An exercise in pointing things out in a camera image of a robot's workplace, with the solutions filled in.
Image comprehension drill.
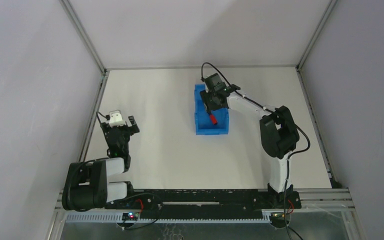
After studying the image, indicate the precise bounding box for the left controller board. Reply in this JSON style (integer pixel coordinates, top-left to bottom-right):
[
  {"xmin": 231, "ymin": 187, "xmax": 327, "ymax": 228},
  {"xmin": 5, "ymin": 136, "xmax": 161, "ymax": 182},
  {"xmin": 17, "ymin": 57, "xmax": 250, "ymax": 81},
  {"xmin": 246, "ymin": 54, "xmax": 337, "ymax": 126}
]
[{"xmin": 121, "ymin": 212, "xmax": 140, "ymax": 222}]

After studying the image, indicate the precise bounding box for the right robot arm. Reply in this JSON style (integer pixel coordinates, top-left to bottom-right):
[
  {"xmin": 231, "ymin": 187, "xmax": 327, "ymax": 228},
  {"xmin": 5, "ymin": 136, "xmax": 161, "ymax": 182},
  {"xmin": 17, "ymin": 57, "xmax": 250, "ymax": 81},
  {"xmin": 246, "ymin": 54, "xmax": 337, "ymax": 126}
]
[{"xmin": 199, "ymin": 73, "xmax": 300, "ymax": 209}]

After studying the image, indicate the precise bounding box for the aluminium frame base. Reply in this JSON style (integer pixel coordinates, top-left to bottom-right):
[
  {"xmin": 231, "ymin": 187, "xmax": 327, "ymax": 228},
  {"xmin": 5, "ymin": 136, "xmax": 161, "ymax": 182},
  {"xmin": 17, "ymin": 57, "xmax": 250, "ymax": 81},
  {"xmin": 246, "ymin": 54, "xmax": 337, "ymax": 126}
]
[{"xmin": 45, "ymin": 188, "xmax": 365, "ymax": 240}]

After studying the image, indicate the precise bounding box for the red handled screwdriver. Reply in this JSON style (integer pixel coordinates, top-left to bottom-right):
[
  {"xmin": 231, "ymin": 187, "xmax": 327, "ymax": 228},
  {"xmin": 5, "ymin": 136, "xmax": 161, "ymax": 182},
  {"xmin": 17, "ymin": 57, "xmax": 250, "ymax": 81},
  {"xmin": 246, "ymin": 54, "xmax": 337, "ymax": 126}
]
[{"xmin": 209, "ymin": 113, "xmax": 218, "ymax": 126}]

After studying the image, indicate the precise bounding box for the controller board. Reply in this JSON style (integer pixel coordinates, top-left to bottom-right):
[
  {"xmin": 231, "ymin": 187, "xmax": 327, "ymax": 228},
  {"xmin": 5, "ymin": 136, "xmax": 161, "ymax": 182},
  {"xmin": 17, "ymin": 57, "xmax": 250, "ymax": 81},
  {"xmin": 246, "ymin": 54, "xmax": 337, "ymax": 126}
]
[
  {"xmin": 269, "ymin": 212, "xmax": 289, "ymax": 229},
  {"xmin": 121, "ymin": 212, "xmax": 140, "ymax": 222}
]

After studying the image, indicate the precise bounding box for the right controller board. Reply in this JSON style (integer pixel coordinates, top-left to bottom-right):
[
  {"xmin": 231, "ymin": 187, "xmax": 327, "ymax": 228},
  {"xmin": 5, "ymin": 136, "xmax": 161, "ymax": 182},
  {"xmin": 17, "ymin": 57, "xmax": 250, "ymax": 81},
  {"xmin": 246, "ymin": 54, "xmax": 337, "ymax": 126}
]
[{"xmin": 269, "ymin": 212, "xmax": 289, "ymax": 229}]

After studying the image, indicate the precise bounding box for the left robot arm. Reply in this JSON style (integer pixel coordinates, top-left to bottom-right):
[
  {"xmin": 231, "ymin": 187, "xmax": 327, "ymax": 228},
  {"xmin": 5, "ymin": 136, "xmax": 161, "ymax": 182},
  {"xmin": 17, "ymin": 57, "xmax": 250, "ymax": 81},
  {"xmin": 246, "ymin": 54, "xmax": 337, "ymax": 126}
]
[{"xmin": 61, "ymin": 111, "xmax": 140, "ymax": 212}]

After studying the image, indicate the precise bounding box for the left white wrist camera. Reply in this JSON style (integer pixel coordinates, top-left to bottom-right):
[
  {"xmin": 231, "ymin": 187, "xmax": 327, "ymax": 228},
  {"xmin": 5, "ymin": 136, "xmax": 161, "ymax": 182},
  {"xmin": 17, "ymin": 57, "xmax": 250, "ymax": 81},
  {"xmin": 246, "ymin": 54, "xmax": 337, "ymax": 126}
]
[{"xmin": 108, "ymin": 110, "xmax": 127, "ymax": 127}]

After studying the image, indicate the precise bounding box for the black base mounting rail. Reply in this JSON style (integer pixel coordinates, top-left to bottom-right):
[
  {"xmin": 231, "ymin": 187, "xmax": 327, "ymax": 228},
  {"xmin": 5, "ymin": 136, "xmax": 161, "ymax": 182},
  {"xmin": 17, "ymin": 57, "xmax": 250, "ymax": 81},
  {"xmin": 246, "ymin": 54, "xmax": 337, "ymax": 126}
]
[{"xmin": 104, "ymin": 189, "xmax": 302, "ymax": 221}]

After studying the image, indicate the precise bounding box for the blue plastic bin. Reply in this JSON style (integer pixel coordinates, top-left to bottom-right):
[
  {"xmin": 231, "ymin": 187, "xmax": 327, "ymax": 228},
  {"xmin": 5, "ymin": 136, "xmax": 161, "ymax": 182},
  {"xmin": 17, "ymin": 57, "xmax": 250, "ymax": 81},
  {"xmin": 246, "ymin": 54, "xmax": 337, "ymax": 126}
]
[{"xmin": 194, "ymin": 84, "xmax": 230, "ymax": 135}]

